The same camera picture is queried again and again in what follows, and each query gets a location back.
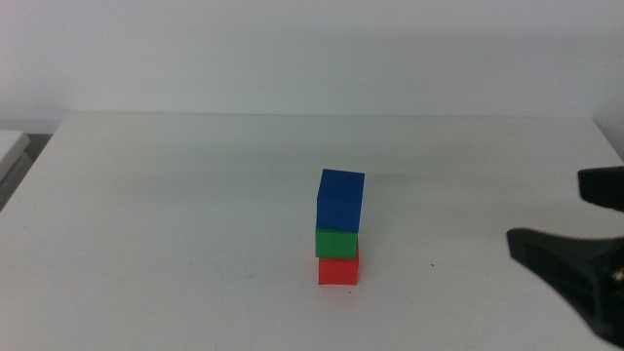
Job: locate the green cube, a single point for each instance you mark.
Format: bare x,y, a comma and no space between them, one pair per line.
336,244

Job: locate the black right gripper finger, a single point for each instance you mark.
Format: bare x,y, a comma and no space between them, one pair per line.
604,187
580,268

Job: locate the blue cube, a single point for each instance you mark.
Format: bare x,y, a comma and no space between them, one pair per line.
340,201

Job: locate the red cube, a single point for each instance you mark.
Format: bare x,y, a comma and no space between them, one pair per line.
338,272

